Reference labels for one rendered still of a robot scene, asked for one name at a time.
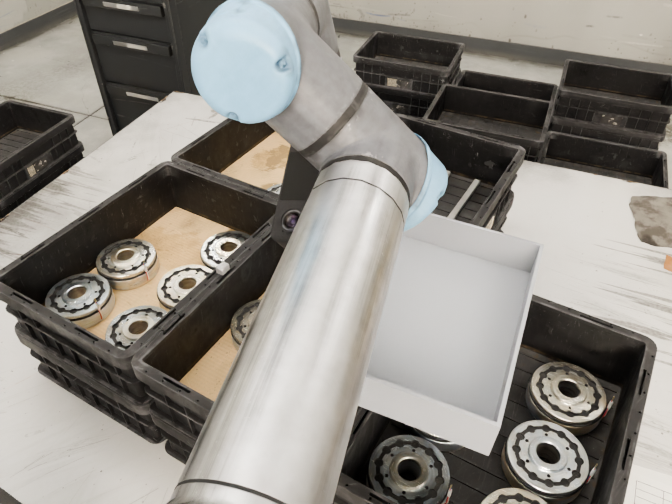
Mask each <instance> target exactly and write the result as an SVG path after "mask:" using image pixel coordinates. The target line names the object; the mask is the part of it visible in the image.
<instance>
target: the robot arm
mask: <svg viewBox="0 0 672 504"><path fill-rule="evenodd" d="M191 71H192V76H193V79H194V82H195V85H196V87H197V89H198V91H199V93H200V95H201V96H202V98H203V99H204V100H205V102H206V103H207V104H208V105H209V106H210V107H211V108H212V109H213V110H215V111H216V112H217V113H219V114H220V115H222V116H224V117H226V118H230V119H233V120H236V121H240V122H241V123H248V124H252V123H260V122H264V121H265V122H266V123H267V124H268V125H269V126H270V127H271V128H272V129H274V130H275V131H276V132H277V133H278V134H279V135H280V136H281V137H282V138H284V139H285V140H286V141H287V142H288V143H289V144H290V149H289V154H288V158H287V163H286V167H285V171H284V176H283V180H282V184H281V189H280V193H279V198H278V202H277V206H276V211H275V215H274V220H273V224H272V228H271V233H270V236H271V238H272V239H273V240H274V241H276V242H277V243H278V244H280V245H281V246H282V247H283V248H285V250H284V252H283V254H282V256H281V259H280V261H279V263H278V265H277V267H276V269H275V272H274V274H273V276H272V278H271V280H270V282H269V285H268V287H267V289H266V291H265V293H264V296H263V298H262V300H261V302H260V304H259V306H258V309H257V311H256V313H255V315H254V317H253V319H252V322H251V324H250V326H249V328H248V330H247V332H246V335H245V337H244V339H243V341H242V343H241V346H240V348H239V350H238V352H237V354H236V356H235V359H234V361H233V363H232V365H231V367H230V369H229V372H228V374H227V376H226V378H225V380H224V382H223V385H222V387H221V389H220V391H219V393H218V396H217V398H216V400H215V402H214V404H213V406H212V409H211V411H210V413H209V415H208V417H207V419H206V422H205V424H204V426H203V428H202V430H201V432H200V435H199V437H198V439H197V441H196V443H195V446H194V448H193V450H192V452H191V454H190V456H189V459H188V461H187V463H186V465H185V467H184V469H183V472H182V474H181V476H180V478H179V480H178V482H177V485H176V487H175V489H174V491H173V493H172V496H171V498H170V500H169V501H168V502H167V503H165V504H332V503H333V499H334V495H335V492H336V488H337V484H338V480H339V476H340V472H341V469H342V465H343V461H344V457H345V453H346V449H347V446H348V442H349V438H350V434H351V430H352V426H353V423H354V419H355V415H356V411H357V407H358V403H359V400H360V396H361V392H362V388H363V384H364V380H365V377H366V373H367V369H368V365H369V361H370V357H371V354H372V350H373V346H374V342H375V338H376V334H377V331H378V327H379V323H380V319H381V315H382V311H383V308H384V304H385V300H386V296H387V292H388V288H389V285H390V281H391V277H392V273H393V269H394V265H395V262H396V258H397V254H398V250H399V246H400V242H401V239H402V235H403V232H404V231H407V230H409V229H411V228H413V227H415V226H416V225H418V224H419V223H420V222H422V221H423V220H424V219H425V218H426V217H427V216H428V215H429V214H430V213H431V212H432V211H433V210H434V209H435V207H436V206H437V205H438V199H439V198H440V197H441V196H443V194H444V193H445V190H446V187H447V182H448V175H447V171H446V169H445V167H444V165H443V164H442V163H441V162H440V161H439V160H438V158H437V157H436V156H435V155H434V154H433V153H432V152H431V151H430V148H429V146H428V144H427V143H426V142H425V140H424V139H423V138H422V137H420V136H419V135H418V134H416V133H413V132H412V131H411V130H410V129H409V128H408V127H407V126H406V124H405V123H404V122H403V121H402V120H401V119H400V118H399V117H398V116H397V115H396V114H395V113H394V112H393V111H392V110H391V109H390V108H389V107H388V106H387V105H386V104H385V103H384V102H383V101H382V100H381V99H380V98H379V97H378V96H377V95H376V94H375V93H374V92H373V91H372V90H371V89H370V88H369V87H368V86H367V85H366V84H365V83H364V82H363V81H362V79H361V78H360V77H359V76H358V75H357V74H356V73H355V72H354V71H353V70H352V69H351V68H350V67H349V66H348V65H347V64H346V63H345V62H344V61H343V60H342V57H341V55H340V52H339V46H338V42H337V37H336V33H335V28H334V24H333V20H332V15H331V11H330V6H329V2H328V0H228V1H226V2H224V3H223V4H221V5H220V6H219V7H218V8H217V9H215V11H214V12H213V13H212V14H211V16H210V17H209V19H208V21H207V23H206V25H205V26H204V27H203V28H202V30H201V31H200V33H199V35H198V37H197V39H196V41H195V43H194V46H193V49H192V54H191Z"/></svg>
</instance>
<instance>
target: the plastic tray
mask: <svg viewBox="0 0 672 504"><path fill-rule="evenodd" d="M543 248H544V244H540V243H537V242H533V241H530V240H526V239H522V238H519V237H515V236H512V235H508V234H504V233H501V232H497V231H494V230H490V229H486V228H483V227H479V226H476V225H472V224H468V223H465V222H461V221H458V220H454V219H450V218H447V217H443V216H440V215H436V214H432V213H430V214H429V215H428V216H427V217H426V218H425V219H424V220H423V221H422V222H420V223H419V224H418V225H416V226H415V227H413V228H411V229H409V230H407V231H404V232H403V235H402V239H401V242H400V246H399V250H398V254H397V258H396V262H395V265H394V269H393V273H392V277H391V281H390V285H389V288H388V292H387V296H386V300H385V304H384V308H383V311H382V315H381V319H380V323H379V327H378V331H377V334H376V338H375V342H374V346H373V350H372V354H371V357H370V361H369V365H368V369H367V373H366V377H365V380H364V384H363V388H362V392H361V396H360V400H359V403H358V406H360V407H363V408H365V409H368V410H370V411H373V412H376V413H378V414H381V415H383V416H386V417H389V418H391V419H394V420H396V421H399V422H401V423H404V424H407V425H409V426H412V427H414V428H417V429H420V430H422V431H425V432H427V433H430V434H433V435H435V436H438V437H440V438H443V439H446V440H448V441H451V442H453V443H456V444H459V445H461V446H464V447H466V448H469V449H472V450H474V451H477V452H479V453H482V454H484V455H487V456H489V454H490V452H491V449H492V447H493V444H494V442H495V440H496V437H497V435H498V432H499V430H500V428H501V423H502V419H503V415H504V411H505V407H506V403H507V398H508V394H509V390H510V386H511V382H512V377H513V373H514V369H515V365H516V361H517V357H518V352H519V348H520V344H521V340H522V336H523V331H524V327H525V323H526V319H527V315H528V310H529V306H530V302H531V298H532V294H533V290H534V285H535V281H536V277H537V273H538V269H539V264H540V260H541V256H542V252H543Z"/></svg>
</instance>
